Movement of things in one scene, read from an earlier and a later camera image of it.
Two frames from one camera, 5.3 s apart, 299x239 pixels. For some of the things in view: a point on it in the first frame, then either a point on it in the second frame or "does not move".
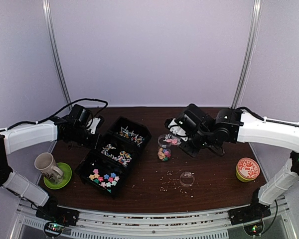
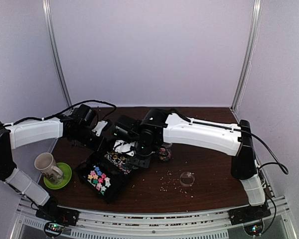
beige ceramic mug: x=45 y=163 does not move
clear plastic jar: x=164 y=153 does not move
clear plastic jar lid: x=187 y=179 does not move
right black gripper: x=193 y=151 → x=144 y=164
